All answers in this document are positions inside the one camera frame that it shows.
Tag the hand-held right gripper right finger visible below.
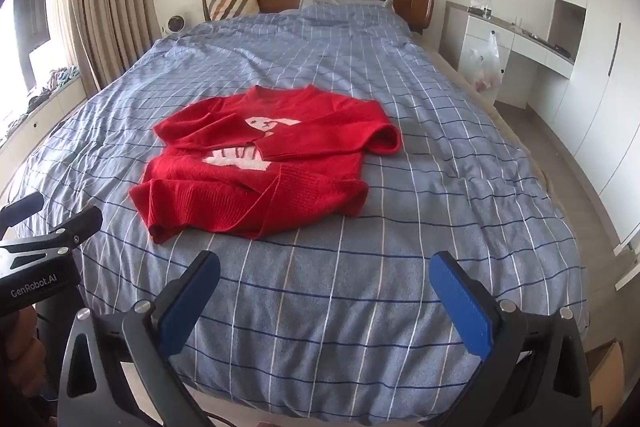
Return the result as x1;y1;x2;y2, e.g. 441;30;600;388
429;249;593;427

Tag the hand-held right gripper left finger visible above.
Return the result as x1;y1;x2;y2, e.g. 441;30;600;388
57;249;222;427

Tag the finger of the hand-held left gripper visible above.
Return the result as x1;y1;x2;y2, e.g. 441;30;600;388
30;206;103;253
0;192;45;230

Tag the red knitted sweater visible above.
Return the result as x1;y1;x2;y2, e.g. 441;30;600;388
128;85;403;245

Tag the pile of clothes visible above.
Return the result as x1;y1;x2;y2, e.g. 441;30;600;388
25;66;81;110

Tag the person's left hand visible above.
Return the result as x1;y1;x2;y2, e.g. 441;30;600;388
0;307;47;388

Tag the white window-side cabinet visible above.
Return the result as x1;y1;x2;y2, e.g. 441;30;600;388
0;77;90;190

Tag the bed with blue plaid duvet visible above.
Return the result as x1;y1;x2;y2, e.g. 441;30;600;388
0;4;588;423

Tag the cardboard box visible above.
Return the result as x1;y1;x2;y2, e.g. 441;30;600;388
585;339;626;400

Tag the window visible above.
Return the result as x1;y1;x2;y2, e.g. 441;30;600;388
0;0;53;118

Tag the beige curtain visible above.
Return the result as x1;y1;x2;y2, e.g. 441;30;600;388
47;0;163;95

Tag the small round bedside device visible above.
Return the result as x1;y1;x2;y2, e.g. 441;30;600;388
161;13;193;38

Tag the clear plastic bag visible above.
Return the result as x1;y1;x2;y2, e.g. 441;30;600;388
459;31;502;94

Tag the white desk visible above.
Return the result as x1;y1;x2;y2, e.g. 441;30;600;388
442;1;576;110

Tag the white wardrobe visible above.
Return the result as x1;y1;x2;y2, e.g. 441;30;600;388
530;0;640;248

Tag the striped pillow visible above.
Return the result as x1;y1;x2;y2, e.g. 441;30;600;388
206;0;261;22

